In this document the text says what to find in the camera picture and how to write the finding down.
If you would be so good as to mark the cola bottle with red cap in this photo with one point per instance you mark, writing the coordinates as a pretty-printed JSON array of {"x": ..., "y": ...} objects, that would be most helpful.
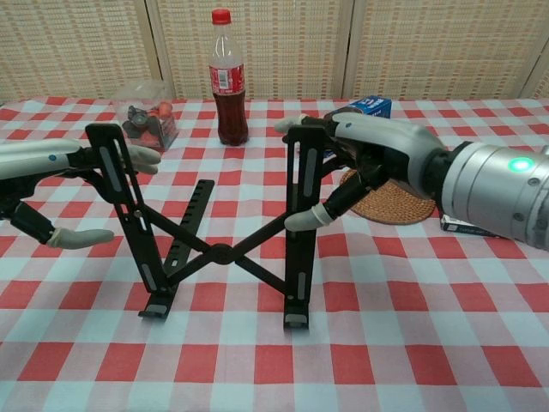
[{"x": 233, "y": 116}]

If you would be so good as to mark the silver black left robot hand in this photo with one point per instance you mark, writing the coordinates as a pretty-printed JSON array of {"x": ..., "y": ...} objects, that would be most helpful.
[{"x": 34, "y": 159}]

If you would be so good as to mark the clear bag of snacks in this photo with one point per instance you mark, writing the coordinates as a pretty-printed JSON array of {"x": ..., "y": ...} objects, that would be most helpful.
[{"x": 148, "y": 124}]

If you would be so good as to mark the blue cookie box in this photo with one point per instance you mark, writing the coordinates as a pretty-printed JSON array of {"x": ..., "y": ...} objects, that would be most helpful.
[{"x": 373, "y": 107}]

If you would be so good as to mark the round woven rattan coaster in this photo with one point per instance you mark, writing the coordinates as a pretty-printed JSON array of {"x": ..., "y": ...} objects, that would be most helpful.
[{"x": 386, "y": 206}]

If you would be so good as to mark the black folding stand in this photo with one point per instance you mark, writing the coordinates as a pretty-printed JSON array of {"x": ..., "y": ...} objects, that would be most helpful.
[{"x": 221, "y": 253}]

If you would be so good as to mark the red white checked tablecloth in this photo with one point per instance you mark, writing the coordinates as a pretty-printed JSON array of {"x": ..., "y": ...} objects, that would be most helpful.
[{"x": 86, "y": 343}]

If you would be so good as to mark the bamboo folding screen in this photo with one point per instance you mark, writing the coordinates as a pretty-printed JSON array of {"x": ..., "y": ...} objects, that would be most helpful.
[{"x": 86, "y": 43}]

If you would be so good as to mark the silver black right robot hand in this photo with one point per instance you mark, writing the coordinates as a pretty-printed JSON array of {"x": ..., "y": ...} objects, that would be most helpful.
[{"x": 394, "y": 146}]

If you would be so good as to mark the flat box with picture grid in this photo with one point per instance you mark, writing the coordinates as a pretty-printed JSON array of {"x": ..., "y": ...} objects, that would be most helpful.
[{"x": 463, "y": 227}]

